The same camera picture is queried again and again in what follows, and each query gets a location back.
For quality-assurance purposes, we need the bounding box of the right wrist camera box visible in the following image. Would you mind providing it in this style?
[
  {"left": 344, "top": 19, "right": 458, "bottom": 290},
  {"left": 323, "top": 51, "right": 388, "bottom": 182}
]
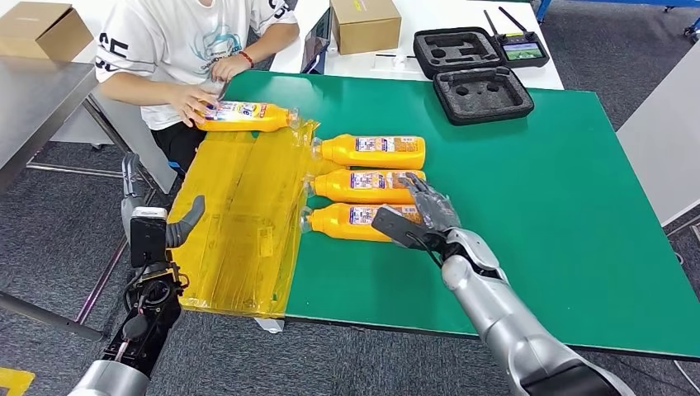
[{"left": 371, "top": 204, "right": 447, "bottom": 253}]

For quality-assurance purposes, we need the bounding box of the pale grey table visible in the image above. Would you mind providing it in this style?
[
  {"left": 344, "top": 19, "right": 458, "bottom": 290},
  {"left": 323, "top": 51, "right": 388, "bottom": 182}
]
[{"left": 616, "top": 40, "right": 700, "bottom": 228}]

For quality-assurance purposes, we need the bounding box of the orange detergent bottle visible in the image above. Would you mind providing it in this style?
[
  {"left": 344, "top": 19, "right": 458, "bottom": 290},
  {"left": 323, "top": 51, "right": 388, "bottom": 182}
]
[
  {"left": 303, "top": 167, "right": 428, "bottom": 205},
  {"left": 299, "top": 202, "right": 425, "bottom": 243},
  {"left": 310, "top": 134, "right": 427, "bottom": 171},
  {"left": 194, "top": 100, "right": 300, "bottom": 134}
]

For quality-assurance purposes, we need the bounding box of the cardboard box with yellow label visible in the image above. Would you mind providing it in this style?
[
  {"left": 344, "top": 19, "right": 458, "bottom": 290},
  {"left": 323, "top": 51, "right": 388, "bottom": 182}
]
[{"left": 330, "top": 0, "right": 403, "bottom": 56}]

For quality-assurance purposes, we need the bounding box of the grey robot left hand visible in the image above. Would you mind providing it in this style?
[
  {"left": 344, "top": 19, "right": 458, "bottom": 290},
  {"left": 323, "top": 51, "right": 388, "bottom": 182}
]
[{"left": 120, "top": 152, "right": 206, "bottom": 250}]

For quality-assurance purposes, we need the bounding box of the person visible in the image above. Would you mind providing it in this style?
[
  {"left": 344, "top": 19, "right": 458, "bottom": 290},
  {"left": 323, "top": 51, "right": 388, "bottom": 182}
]
[{"left": 93, "top": 0, "right": 300, "bottom": 179}]

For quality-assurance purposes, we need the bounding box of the black remote controller with screen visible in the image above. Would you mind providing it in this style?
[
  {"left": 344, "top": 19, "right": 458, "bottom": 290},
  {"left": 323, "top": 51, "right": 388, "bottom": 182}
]
[{"left": 483, "top": 6, "right": 551, "bottom": 69}]

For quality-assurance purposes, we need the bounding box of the black foam-lined case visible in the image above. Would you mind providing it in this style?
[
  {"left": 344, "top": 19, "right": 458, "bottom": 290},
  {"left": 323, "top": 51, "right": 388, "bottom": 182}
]
[{"left": 413, "top": 26, "right": 536, "bottom": 127}]

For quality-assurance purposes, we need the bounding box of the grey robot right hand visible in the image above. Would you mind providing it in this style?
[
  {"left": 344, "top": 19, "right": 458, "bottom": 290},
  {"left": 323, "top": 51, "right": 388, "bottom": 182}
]
[{"left": 398, "top": 172, "right": 463, "bottom": 233}]

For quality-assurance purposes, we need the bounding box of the person's right hand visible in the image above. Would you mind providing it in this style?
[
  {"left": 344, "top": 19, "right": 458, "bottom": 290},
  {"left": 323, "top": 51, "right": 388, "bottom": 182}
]
[{"left": 163, "top": 82, "right": 220, "bottom": 129}]

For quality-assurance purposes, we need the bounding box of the yellow plastic sheet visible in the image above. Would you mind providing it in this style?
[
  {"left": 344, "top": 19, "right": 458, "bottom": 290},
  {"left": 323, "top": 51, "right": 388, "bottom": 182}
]
[{"left": 166, "top": 117, "right": 329, "bottom": 319}]

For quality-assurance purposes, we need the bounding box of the person's left hand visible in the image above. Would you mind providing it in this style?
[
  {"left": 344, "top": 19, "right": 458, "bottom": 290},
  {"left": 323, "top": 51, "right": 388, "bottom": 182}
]
[{"left": 210, "top": 53, "right": 250, "bottom": 83}]

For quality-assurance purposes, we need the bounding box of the dark tablet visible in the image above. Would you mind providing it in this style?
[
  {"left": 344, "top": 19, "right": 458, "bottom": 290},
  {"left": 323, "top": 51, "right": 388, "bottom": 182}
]
[{"left": 299, "top": 6, "right": 334, "bottom": 75}]

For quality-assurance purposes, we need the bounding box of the steel table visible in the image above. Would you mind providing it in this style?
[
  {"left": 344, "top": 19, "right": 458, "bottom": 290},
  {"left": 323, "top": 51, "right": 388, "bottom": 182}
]
[{"left": 0, "top": 55, "right": 172, "bottom": 341}]

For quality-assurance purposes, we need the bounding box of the plain cardboard box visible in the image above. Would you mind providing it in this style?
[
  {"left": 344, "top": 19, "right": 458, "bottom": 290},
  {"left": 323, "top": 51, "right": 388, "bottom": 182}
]
[{"left": 0, "top": 1, "right": 95, "bottom": 62}]

